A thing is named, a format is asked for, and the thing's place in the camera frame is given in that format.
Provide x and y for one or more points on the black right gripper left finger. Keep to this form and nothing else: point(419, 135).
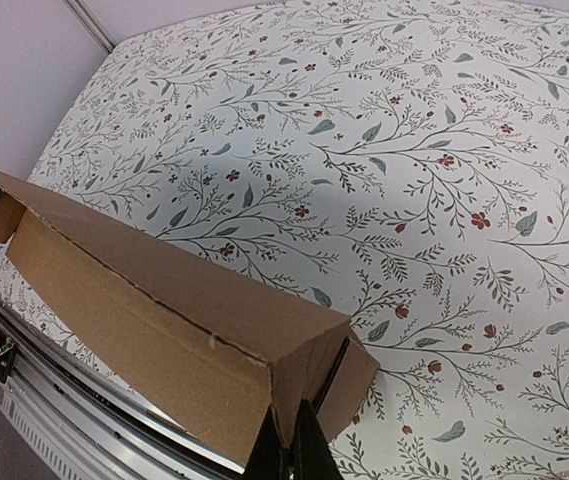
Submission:
point(269, 458)

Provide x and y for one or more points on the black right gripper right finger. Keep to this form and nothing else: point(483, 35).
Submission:
point(310, 454)

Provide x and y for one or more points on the brown cardboard box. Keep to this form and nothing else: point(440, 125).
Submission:
point(210, 348)

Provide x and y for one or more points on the floral patterned table mat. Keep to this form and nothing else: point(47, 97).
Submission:
point(403, 163)

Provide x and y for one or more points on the front aluminium rail frame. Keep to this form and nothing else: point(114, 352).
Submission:
point(84, 426)

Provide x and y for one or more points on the left rear aluminium frame post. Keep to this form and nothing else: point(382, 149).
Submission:
point(90, 22)

